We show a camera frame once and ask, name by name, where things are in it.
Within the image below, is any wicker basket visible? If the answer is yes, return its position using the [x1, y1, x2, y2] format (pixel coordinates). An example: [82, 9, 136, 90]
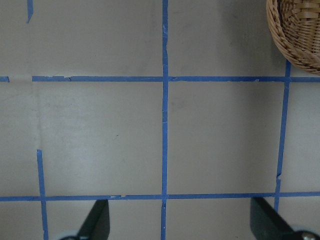
[265, 0, 320, 75]

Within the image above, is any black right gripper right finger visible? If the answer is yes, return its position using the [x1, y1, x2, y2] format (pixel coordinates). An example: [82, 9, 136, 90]
[250, 197, 300, 240]

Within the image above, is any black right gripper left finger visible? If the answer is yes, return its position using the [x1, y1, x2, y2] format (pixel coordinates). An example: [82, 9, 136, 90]
[76, 199, 110, 240]

